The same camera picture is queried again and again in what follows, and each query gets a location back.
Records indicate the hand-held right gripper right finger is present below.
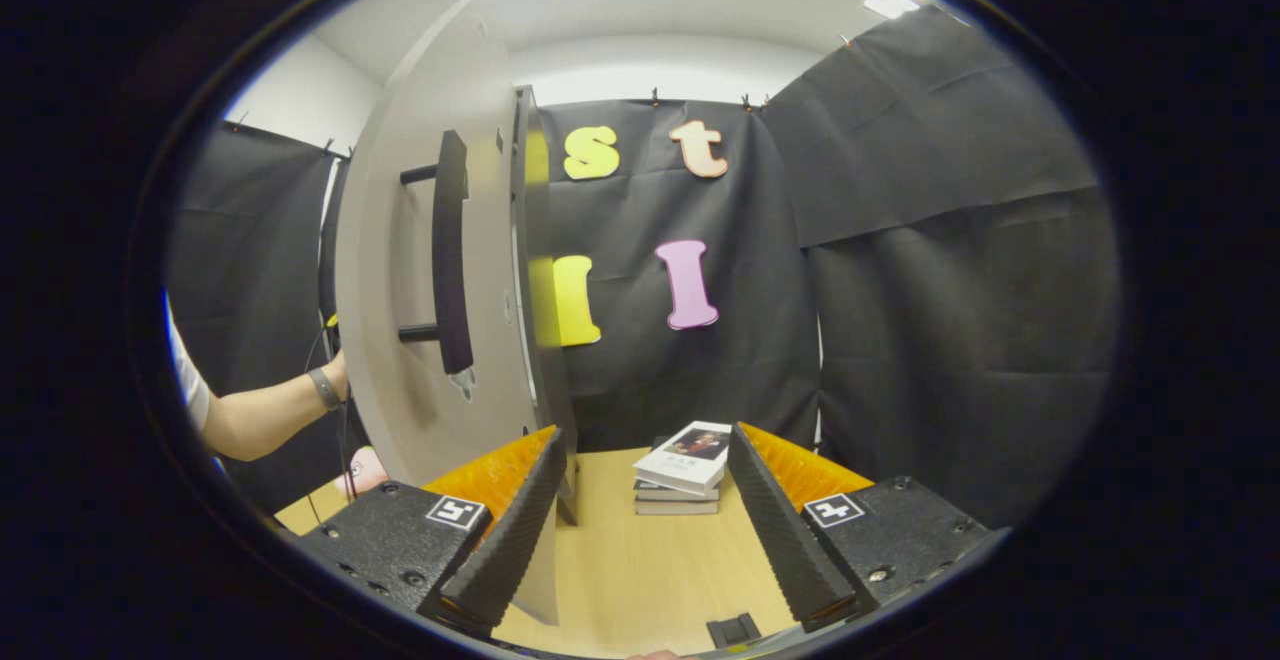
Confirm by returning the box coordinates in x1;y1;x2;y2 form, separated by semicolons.
726;421;993;634

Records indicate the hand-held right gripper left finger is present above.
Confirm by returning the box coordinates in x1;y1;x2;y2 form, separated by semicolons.
293;425;568;633

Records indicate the dark grey cabinet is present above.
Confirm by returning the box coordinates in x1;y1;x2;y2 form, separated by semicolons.
510;85;581;526

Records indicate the black door handle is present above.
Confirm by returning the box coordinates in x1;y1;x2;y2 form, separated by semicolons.
398;130;476;376

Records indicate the white book with portrait cover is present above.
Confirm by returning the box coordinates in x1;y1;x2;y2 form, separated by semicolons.
632;421;733;497

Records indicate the pink plush toy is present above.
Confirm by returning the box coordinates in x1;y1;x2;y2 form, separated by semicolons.
335;445;391;496

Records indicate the black backdrop cloth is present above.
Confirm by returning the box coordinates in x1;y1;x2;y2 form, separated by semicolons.
165;5;1121;531

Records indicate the thin black cable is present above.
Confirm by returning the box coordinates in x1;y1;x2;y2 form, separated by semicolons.
303;318;359;501

